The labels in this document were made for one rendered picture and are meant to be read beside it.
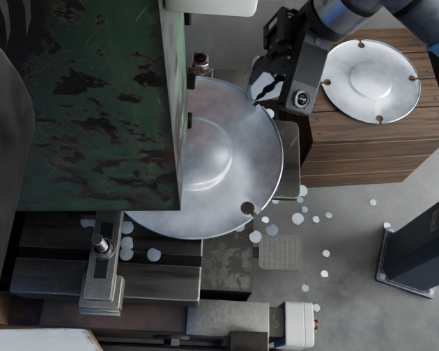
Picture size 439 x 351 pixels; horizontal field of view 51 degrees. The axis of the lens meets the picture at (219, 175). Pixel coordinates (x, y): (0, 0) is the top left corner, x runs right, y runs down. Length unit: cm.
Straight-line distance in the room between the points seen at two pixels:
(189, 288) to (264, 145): 26
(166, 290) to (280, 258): 64
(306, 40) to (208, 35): 126
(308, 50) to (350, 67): 79
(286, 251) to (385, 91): 54
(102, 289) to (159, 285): 10
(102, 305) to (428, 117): 104
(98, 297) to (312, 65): 45
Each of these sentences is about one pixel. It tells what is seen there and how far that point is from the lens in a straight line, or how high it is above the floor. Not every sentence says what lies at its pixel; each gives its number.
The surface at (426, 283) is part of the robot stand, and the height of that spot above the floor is 11.
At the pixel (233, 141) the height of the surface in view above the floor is 78.
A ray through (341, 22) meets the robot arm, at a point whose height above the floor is 100.
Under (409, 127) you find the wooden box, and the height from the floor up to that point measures 35.
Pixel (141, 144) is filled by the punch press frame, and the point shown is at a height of 119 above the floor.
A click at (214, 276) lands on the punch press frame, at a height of 64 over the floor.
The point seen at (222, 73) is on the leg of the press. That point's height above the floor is 64.
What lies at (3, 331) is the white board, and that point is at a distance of 94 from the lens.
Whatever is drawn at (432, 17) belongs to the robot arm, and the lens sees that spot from 61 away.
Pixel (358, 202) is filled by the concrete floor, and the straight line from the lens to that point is 164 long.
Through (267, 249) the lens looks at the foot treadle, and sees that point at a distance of 135.
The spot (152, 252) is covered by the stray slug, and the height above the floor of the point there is 71.
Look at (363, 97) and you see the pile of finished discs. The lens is 139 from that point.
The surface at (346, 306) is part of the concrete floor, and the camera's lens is 154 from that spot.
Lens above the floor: 145
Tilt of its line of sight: 67 degrees down
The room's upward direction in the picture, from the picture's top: 6 degrees clockwise
